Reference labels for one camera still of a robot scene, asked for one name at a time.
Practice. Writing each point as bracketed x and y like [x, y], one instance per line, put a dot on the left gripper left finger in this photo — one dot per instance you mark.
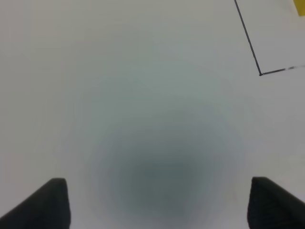
[47, 208]

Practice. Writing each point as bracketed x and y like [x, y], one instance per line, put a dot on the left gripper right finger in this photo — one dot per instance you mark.
[272, 207]

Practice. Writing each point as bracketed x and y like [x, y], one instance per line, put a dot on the template yellow block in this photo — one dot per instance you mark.
[300, 7]

